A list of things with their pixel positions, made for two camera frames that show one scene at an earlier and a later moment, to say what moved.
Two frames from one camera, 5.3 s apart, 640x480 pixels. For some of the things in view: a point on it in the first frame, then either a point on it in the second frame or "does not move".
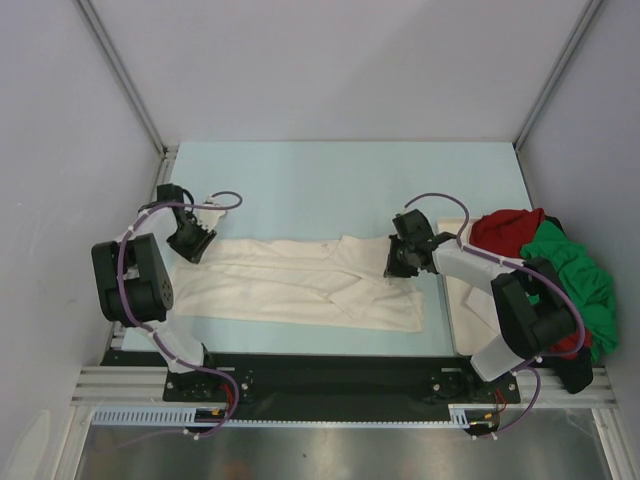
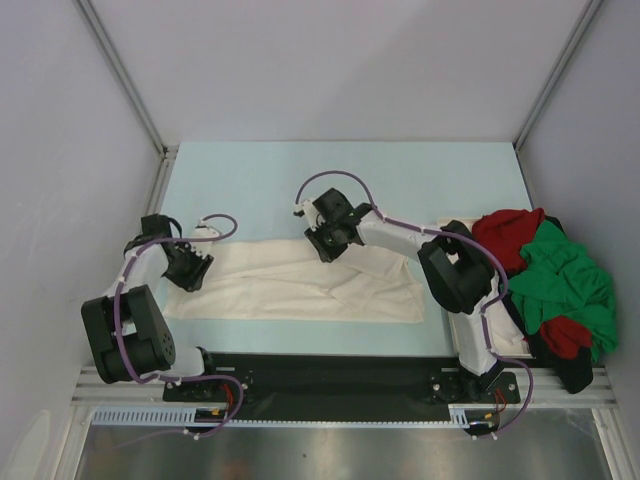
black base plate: x=327 y=382 does not move
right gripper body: x=399 y=260 → x=327 y=240
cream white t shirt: x=344 y=282 does not move
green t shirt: x=587 y=283 does not move
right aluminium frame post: x=581 y=25 does not move
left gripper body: x=190 y=240 → x=188 y=268
